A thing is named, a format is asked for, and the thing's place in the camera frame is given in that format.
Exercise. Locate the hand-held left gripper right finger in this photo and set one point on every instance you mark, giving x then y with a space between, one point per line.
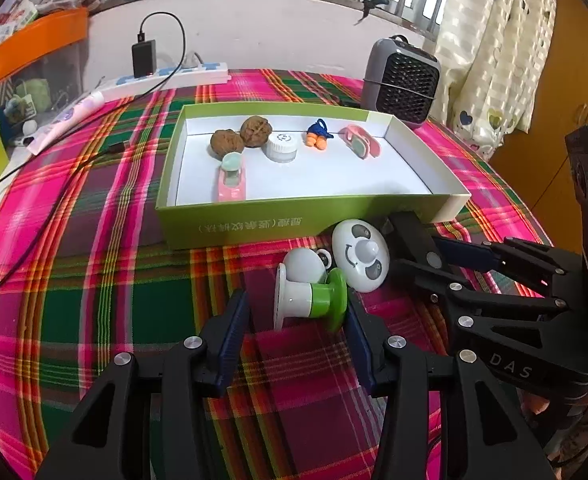
359 345

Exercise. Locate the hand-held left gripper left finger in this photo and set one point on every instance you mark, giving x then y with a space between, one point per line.
233 330

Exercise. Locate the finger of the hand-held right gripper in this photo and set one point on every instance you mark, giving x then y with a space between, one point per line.
424 255
466 253

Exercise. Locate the white panda massager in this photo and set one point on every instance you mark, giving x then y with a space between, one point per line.
361 255

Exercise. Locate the green and white mushroom massager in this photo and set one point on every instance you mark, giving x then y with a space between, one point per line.
314 300

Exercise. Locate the green and white cardboard box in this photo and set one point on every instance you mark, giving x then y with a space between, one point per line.
254 220

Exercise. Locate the pink and green clip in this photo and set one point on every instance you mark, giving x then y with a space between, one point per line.
231 180
361 141

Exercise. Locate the blue and orange knitted ornament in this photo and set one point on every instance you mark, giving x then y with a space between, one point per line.
316 135

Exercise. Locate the white bottle cap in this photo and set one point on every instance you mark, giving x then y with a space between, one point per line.
280 146

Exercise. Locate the dark brown walnut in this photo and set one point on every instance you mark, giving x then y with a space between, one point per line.
226 145

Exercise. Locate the ridged brown walnut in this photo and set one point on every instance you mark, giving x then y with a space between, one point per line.
256 131

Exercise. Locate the person's right hand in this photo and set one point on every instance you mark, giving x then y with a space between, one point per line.
534 405

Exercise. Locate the small white round massager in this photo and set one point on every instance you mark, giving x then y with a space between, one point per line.
301 264

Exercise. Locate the plaid tablecloth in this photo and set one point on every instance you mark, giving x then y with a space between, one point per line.
98 360

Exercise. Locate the grey fan heater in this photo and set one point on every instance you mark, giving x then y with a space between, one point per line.
401 85

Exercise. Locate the cream heart-print curtain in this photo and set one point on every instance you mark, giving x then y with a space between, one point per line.
489 60

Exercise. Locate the wooden cabinet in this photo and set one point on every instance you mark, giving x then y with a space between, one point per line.
574 85

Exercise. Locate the white power strip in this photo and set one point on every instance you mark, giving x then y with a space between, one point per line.
173 76

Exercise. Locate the pink and white tube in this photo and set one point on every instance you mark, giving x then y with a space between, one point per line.
63 120

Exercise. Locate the black charger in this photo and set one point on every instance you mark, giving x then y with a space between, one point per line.
143 58

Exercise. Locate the storage bin with orange lid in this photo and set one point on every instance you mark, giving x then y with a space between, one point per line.
28 45

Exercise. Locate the colourful paper packets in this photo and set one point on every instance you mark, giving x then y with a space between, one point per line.
8 20

